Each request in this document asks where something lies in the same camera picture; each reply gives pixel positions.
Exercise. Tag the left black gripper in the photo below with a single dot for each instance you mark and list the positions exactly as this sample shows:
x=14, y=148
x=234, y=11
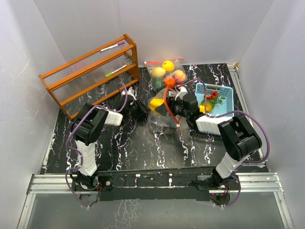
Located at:
x=142, y=110

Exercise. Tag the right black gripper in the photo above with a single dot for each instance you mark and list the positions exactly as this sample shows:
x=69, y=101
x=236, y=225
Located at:
x=162, y=109

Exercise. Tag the orange yellow fake pepper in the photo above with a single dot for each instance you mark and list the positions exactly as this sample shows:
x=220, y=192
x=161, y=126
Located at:
x=157, y=105

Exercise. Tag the yellow fake bell pepper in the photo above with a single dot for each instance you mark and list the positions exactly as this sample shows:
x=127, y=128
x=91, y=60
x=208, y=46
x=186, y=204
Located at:
x=206, y=106

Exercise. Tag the clear zip bag with peppers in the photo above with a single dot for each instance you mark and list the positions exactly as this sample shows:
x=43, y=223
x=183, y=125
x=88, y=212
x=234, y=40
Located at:
x=158, y=123

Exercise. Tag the clear zip bag with fruit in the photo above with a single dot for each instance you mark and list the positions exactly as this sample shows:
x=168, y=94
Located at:
x=151, y=65

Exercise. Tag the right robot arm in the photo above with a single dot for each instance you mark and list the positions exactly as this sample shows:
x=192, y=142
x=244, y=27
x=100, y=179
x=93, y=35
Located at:
x=239, y=137

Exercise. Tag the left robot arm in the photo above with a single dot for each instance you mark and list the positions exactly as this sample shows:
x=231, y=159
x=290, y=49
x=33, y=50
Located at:
x=88, y=124

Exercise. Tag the fake pink peach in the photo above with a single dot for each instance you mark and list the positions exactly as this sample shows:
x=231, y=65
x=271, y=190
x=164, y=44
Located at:
x=179, y=76

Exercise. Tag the fake green fruit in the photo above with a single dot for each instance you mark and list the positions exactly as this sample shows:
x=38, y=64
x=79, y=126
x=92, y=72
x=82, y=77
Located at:
x=158, y=83

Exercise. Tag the fake peach apple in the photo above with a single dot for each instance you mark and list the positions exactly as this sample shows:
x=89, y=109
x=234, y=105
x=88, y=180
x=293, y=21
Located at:
x=158, y=72

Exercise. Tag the yellow fake lemon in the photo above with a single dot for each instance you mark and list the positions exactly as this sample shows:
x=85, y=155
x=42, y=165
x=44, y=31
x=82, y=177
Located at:
x=168, y=66

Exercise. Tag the blue plastic basket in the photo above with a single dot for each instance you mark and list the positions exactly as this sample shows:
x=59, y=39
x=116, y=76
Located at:
x=224, y=105

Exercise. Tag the green marker pen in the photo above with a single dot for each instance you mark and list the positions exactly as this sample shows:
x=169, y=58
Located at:
x=115, y=71

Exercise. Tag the wooden shelf rack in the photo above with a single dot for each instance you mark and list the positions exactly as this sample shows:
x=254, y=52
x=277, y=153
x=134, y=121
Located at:
x=83, y=80

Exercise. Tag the pink marker pen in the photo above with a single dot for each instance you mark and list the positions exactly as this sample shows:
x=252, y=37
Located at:
x=113, y=46

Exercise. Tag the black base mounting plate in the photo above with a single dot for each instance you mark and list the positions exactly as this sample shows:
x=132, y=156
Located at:
x=150, y=184

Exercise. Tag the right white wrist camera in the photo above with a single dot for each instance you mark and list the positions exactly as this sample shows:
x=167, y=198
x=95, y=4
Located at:
x=182, y=92

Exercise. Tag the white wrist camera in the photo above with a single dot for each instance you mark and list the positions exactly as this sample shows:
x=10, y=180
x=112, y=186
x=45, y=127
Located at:
x=129, y=92
x=182, y=92

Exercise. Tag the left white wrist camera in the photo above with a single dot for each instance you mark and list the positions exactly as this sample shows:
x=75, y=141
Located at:
x=129, y=92

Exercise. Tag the aluminium frame rail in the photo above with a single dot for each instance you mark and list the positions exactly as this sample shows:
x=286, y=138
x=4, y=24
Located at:
x=250, y=182

